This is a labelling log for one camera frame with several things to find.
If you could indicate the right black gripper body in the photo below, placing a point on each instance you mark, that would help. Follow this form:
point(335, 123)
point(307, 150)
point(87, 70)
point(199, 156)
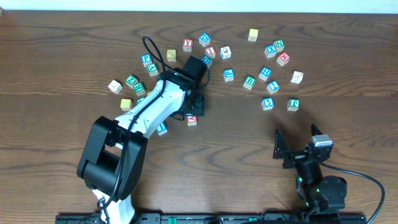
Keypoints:
point(296, 158)

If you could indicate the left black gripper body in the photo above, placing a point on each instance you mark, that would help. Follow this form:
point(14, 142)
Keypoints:
point(196, 106)

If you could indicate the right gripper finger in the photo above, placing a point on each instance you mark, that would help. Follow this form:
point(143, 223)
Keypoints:
point(281, 149)
point(315, 130)

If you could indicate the red A block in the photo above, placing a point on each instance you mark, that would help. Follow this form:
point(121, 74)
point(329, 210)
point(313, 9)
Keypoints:
point(191, 120)

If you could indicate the red I block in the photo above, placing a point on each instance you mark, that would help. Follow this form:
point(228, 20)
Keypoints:
point(210, 52)

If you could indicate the blue 2 block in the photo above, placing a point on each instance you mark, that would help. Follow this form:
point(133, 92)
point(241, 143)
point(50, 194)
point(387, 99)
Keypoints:
point(273, 87)

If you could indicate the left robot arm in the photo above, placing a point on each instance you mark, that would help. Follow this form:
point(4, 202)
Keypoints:
point(112, 159)

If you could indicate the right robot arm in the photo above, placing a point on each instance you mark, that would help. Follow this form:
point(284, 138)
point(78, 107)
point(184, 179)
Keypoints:
point(323, 194)

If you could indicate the green J block right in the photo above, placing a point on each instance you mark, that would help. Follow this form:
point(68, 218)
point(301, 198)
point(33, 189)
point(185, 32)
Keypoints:
point(293, 104)

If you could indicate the green j block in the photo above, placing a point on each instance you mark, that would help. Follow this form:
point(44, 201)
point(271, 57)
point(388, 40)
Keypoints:
point(140, 100)
point(293, 104)

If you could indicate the blue L block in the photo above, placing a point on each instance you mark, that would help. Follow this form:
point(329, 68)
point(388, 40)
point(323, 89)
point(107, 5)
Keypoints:
point(162, 129)

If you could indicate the blue 5 block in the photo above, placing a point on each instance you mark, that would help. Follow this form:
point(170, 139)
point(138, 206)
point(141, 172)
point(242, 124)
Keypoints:
point(267, 103)

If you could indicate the blue D block middle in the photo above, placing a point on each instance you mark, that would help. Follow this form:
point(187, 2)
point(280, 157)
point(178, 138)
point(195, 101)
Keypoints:
point(207, 60)

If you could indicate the blue d block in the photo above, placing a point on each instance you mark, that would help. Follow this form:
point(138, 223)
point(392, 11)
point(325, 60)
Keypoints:
point(204, 39)
point(207, 60)

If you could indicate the blue P block centre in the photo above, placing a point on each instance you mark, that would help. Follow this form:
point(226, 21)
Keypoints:
point(228, 75)

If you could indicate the blue p block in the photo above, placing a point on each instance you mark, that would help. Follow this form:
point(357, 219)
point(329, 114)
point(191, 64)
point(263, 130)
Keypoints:
point(146, 59)
point(228, 75)

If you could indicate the yellow block top centre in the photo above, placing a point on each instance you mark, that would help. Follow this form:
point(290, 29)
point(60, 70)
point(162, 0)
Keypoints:
point(171, 55)

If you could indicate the green V block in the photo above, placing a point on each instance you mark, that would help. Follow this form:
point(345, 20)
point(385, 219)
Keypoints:
point(152, 69)

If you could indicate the white block right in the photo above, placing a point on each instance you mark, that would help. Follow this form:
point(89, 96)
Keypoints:
point(297, 77)

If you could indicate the green R block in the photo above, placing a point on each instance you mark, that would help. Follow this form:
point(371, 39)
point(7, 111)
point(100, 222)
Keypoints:
point(139, 89)

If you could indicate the green J block left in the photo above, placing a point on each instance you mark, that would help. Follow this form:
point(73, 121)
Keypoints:
point(140, 100)

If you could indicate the white picture block centre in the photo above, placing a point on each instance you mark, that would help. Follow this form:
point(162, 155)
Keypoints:
point(225, 52)

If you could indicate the red Y block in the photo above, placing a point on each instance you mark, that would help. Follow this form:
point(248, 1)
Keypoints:
point(187, 45)

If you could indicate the green B block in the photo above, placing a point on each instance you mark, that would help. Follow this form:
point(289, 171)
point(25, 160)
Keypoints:
point(249, 82)

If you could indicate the blue P block left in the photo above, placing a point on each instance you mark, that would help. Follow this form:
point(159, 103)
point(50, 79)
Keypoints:
point(146, 59)

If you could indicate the blue D block top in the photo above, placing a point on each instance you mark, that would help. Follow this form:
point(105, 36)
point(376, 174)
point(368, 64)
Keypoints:
point(204, 39)

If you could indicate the green Z block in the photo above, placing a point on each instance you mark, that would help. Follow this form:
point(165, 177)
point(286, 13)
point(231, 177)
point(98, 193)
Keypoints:
point(131, 81)

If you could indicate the yellow block lower left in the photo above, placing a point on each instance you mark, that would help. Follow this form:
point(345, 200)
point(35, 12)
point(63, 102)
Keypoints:
point(126, 104)

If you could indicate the blue H block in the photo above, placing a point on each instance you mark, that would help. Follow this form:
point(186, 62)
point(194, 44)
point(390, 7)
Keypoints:
point(265, 73)

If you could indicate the red M block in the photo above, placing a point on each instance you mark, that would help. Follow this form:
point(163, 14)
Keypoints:
point(283, 59)

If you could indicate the white block left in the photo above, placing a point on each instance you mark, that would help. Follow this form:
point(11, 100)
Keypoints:
point(115, 86)

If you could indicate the blue X block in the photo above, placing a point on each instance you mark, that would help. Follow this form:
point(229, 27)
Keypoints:
point(270, 51)

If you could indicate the yellow block top right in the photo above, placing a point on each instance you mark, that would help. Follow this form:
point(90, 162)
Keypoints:
point(253, 35)

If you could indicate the green N block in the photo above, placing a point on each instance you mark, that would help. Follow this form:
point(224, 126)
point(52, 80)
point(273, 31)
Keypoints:
point(279, 45)

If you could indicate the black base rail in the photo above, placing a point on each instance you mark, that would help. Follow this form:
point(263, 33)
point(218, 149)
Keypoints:
point(155, 218)

